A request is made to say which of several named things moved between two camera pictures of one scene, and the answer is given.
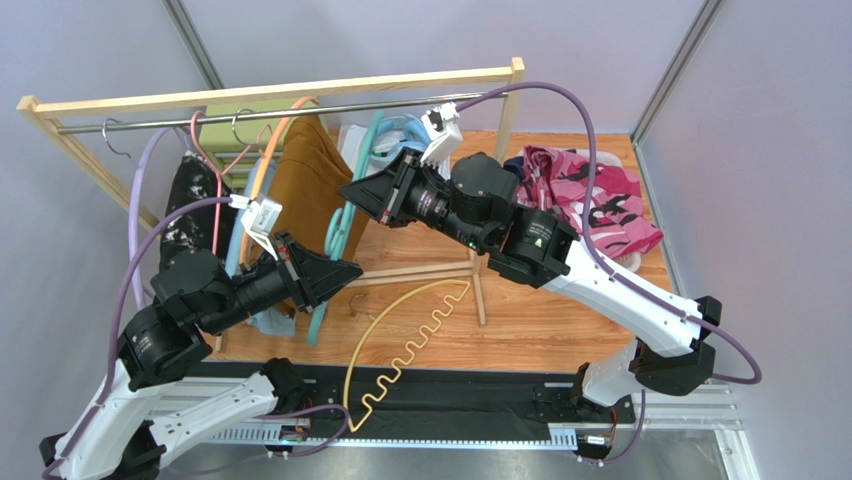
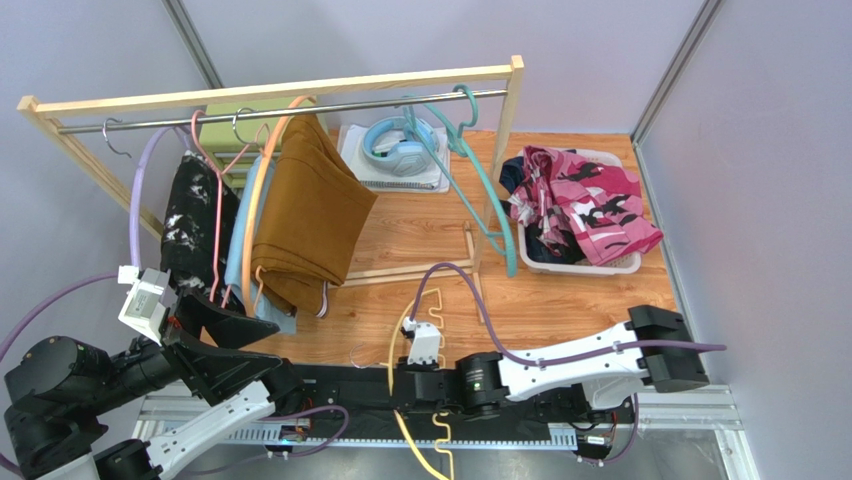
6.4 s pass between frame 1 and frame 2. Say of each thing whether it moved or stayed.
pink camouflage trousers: stayed
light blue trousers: stayed
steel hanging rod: stayed
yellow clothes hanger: moved
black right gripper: moved
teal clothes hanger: moved
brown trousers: stayed
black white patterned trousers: stayed
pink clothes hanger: stayed
